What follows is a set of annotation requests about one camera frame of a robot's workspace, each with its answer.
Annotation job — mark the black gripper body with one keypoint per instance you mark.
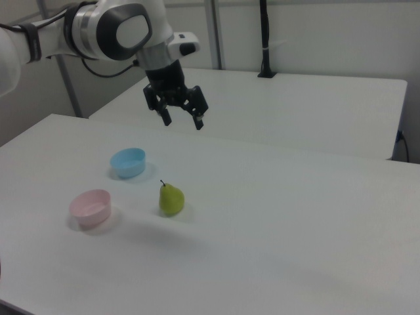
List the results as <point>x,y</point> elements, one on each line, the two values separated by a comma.
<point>167,82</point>

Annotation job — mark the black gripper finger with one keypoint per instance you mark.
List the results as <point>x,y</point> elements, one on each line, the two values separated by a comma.
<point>165,115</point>
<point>198,105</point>

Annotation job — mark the green pear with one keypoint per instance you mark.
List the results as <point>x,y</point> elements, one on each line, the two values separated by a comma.
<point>171,200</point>

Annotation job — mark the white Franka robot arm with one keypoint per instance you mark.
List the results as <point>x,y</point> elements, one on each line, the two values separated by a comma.
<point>98,33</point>

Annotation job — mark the blue plastic bowl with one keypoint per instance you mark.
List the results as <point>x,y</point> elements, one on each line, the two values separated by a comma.
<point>129,165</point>

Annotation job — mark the pink plastic bowl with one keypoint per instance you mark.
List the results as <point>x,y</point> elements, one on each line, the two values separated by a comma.
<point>95,210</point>

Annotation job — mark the black pole with clamp base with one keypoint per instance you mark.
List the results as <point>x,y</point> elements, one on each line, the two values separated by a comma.
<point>265,39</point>

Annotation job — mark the wide grey wall frame post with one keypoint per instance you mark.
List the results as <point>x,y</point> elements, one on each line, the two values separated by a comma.
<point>215,33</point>

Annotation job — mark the slim grey wall frame post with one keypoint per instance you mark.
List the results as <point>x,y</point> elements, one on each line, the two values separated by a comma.
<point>71,95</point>

